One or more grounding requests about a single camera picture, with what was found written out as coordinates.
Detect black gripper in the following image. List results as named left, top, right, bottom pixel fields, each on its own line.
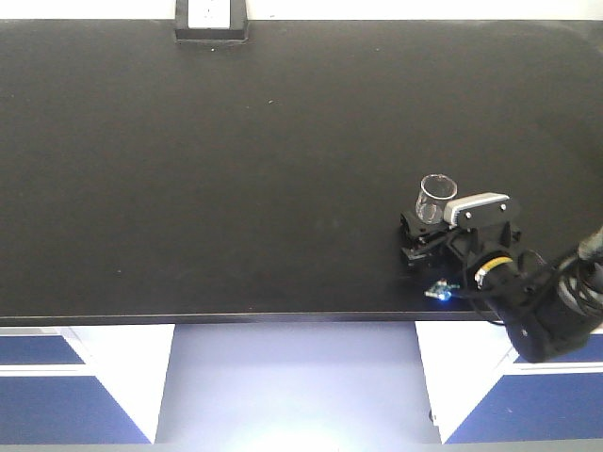
left=400, top=210, right=521, bottom=271

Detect clear glass beaker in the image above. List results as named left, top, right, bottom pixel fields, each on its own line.
left=416, top=174, right=458, bottom=224

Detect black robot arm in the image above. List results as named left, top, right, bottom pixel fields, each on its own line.
left=400, top=209, right=602, bottom=363

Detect small green circuit board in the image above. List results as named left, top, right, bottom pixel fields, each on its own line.
left=424, top=279, right=460, bottom=302

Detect blue right cabinet drawers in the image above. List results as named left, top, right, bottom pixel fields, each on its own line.
left=415, top=321, right=602, bottom=444

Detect blue cabinet drawers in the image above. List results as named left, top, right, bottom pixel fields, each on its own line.
left=415, top=321, right=602, bottom=444
left=1, top=324, right=175, bottom=444

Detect white socket black box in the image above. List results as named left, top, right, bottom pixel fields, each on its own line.
left=174, top=0, right=249, bottom=42

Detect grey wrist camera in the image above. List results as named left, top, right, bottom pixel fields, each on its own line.
left=443, top=192, right=520, bottom=230

